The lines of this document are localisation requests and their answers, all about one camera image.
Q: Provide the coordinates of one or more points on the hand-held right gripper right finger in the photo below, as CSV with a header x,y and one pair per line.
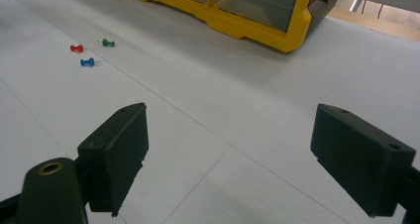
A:
x,y
360,161

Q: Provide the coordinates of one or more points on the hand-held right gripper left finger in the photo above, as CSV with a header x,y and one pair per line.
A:
x,y
114,158

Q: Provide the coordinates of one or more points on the green push pin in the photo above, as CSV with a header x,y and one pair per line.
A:
x,y
107,43

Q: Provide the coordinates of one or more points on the blue push pin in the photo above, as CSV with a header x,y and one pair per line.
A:
x,y
87,62

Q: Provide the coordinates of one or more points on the red push pin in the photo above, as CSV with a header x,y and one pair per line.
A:
x,y
76,48

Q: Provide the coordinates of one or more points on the yellow organizer box with drawers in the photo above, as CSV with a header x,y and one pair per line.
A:
x,y
231,21

